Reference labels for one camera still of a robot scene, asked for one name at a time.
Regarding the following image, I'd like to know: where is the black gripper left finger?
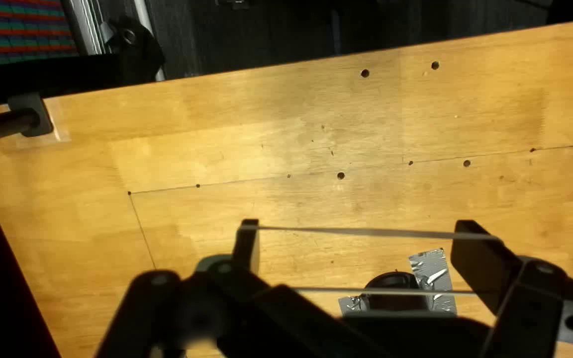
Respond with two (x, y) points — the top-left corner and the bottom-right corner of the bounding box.
(95, 216), (394, 358)

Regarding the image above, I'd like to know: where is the multicolour woven cloth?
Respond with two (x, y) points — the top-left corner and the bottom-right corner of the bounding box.
(0, 0), (80, 67)

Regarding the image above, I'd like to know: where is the thin pale rubber band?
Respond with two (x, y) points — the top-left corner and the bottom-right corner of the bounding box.
(237, 222), (501, 294)

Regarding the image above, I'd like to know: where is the black curtain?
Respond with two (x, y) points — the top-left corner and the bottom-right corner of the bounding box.
(145, 0), (573, 79)

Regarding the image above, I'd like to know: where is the white vertical pole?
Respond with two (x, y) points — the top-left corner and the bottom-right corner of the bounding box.
(66, 0), (105, 57)

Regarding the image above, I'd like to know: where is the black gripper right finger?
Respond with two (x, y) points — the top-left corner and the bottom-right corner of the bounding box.
(450, 218), (573, 358)

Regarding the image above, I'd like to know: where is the black corner bracket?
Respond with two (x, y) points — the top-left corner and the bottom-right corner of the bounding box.
(6, 91), (56, 138)

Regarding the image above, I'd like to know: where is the black equipment base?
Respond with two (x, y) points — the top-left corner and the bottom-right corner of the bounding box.
(101, 15), (167, 85)

